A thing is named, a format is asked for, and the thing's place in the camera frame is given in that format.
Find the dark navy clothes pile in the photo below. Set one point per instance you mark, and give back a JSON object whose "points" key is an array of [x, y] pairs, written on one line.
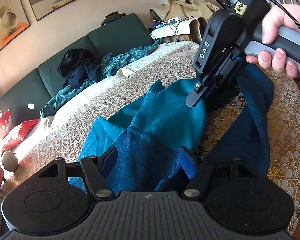
{"points": [[79, 65]]}

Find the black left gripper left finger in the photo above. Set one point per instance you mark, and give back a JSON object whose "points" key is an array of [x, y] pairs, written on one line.
{"points": [[88, 176]]}

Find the dark green sofa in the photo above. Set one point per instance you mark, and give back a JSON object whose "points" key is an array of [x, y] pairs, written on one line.
{"points": [[27, 97]]}

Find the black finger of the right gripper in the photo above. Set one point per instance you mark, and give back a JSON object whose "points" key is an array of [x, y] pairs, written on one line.
{"points": [[196, 93]]}

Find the beige jacket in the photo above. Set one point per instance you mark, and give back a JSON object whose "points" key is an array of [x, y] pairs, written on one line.
{"points": [[187, 8]]}

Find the white power strip with cables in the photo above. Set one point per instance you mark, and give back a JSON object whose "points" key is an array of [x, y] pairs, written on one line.
{"points": [[174, 30]]}

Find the black object behind sofa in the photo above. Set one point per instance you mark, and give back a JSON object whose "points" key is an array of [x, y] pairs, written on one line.
{"points": [[112, 17]]}

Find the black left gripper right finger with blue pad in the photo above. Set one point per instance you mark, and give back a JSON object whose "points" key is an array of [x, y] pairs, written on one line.
{"points": [[206, 173]]}

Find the teal blue knit sweater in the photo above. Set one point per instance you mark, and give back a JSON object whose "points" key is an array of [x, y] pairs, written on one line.
{"points": [[149, 132]]}

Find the cream lace sofa cover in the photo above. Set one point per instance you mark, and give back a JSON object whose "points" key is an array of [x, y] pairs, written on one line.
{"points": [[63, 134]]}

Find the teal plaid blanket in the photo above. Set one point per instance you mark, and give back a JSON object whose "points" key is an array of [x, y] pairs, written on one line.
{"points": [[110, 64]]}

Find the left framed sphere picture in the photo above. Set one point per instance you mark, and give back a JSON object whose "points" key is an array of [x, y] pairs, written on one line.
{"points": [[13, 21]]}

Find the floral lace tablecloth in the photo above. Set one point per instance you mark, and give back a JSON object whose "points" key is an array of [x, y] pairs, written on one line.
{"points": [[284, 140]]}

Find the person's right hand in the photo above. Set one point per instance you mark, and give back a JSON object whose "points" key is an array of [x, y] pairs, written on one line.
{"points": [[274, 19]]}

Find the small grey round teapot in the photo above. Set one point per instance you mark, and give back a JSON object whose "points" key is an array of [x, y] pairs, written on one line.
{"points": [[9, 161]]}

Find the red patterned cushion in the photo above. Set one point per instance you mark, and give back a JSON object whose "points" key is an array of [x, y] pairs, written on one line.
{"points": [[17, 135], [6, 124]]}

